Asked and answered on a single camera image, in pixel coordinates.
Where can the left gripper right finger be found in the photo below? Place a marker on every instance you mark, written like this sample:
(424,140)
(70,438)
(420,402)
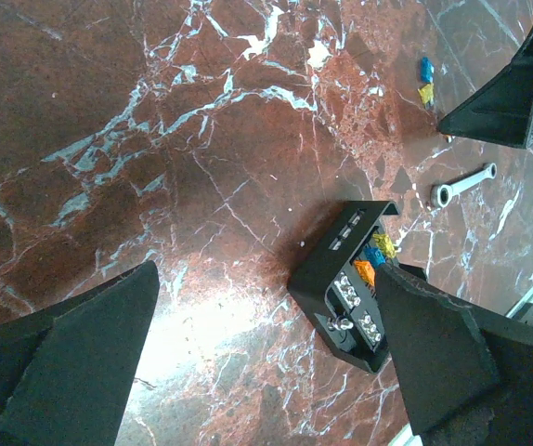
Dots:
(465,373)

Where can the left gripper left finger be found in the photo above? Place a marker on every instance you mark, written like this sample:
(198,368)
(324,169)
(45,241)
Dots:
(66,371)

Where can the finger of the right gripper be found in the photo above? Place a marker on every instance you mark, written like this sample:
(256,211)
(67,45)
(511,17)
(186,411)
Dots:
(501,111)

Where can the yellow fuse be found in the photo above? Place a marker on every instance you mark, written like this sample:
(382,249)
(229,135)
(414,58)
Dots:
(427,95)
(385,245)

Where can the blue fuse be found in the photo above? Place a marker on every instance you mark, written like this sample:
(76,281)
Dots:
(374,256)
(427,70)

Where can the orange fuse in box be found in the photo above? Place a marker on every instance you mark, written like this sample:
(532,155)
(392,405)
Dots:
(365,271)

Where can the blue fuse in box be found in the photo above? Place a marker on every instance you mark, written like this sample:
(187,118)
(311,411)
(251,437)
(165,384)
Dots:
(374,256)

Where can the yellow fuse in box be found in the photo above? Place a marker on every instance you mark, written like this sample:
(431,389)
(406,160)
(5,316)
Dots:
(385,245)

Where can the silver wrench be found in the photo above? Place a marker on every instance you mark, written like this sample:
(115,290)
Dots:
(441,195)

